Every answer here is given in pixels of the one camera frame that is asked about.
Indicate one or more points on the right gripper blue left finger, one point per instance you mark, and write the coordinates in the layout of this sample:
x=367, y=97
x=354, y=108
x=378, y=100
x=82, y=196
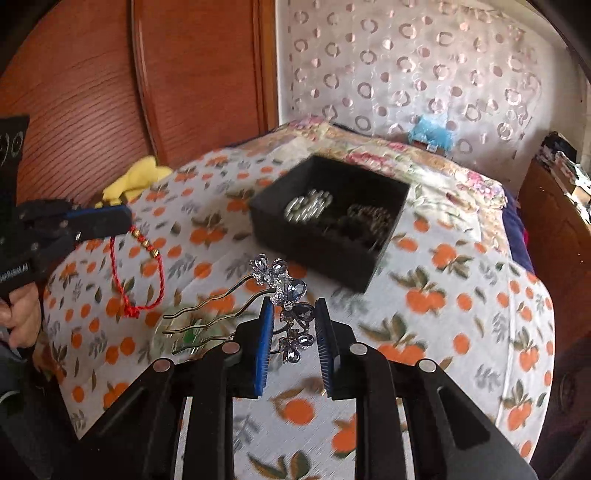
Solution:
x=266, y=325

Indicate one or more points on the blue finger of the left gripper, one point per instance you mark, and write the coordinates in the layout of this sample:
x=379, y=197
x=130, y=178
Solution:
x=99, y=223

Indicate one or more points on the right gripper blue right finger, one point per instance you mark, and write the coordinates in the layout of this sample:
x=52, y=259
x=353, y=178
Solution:
x=328, y=346

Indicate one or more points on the crystal flower hair pin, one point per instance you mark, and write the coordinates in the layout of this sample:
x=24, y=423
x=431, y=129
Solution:
x=267, y=278

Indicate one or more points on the black jewelry box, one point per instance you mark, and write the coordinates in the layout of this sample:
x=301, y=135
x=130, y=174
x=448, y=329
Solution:
x=349, y=239

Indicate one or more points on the person's left hand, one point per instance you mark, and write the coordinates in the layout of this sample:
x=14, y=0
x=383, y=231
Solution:
x=22, y=316

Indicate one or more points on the yellow Pikachu plush toy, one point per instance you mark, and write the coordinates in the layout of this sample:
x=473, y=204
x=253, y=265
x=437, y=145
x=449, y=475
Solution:
x=141, y=175

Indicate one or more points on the orange print white cloth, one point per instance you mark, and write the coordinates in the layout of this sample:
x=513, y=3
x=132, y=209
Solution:
x=446, y=359

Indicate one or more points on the red wooden wardrobe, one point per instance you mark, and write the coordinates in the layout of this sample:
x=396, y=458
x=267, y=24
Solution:
x=104, y=83

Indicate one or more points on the floral quilt bedspread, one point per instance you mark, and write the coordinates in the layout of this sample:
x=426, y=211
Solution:
x=397, y=156

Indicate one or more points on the dark blue blanket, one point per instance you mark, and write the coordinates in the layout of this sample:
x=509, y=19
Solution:
x=516, y=233

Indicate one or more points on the blue bag on box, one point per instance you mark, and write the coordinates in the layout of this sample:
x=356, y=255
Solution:
x=431, y=136

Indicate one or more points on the wooden cabinet counter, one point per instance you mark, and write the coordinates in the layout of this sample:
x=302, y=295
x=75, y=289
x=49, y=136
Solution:
x=559, y=247

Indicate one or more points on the sheer circle pattern curtain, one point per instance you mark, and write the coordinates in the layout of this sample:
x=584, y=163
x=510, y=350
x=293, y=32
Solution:
x=495, y=74

